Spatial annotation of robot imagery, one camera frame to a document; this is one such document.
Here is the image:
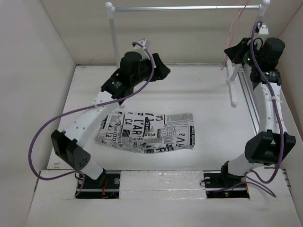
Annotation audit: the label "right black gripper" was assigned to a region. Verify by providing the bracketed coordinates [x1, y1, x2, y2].
[225, 37, 263, 68]

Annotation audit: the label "pink wire hanger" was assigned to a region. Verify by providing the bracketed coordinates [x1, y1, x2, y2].
[220, 0, 250, 70]

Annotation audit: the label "newspaper print trousers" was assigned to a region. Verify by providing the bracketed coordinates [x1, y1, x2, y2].
[95, 111, 195, 154]

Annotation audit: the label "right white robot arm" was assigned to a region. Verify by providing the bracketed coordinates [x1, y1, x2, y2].
[219, 37, 296, 186]

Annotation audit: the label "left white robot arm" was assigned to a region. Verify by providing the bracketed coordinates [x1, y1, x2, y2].
[51, 51, 170, 188]

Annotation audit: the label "white garment rack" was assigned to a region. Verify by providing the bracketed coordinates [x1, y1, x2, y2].
[105, 0, 270, 107]

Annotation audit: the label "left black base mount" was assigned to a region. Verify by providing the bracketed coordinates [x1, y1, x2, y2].
[75, 170, 121, 200]

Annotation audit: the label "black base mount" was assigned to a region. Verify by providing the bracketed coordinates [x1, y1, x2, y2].
[200, 161, 250, 199]
[75, 170, 121, 200]

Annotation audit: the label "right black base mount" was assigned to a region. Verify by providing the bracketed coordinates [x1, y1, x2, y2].
[200, 161, 250, 199]

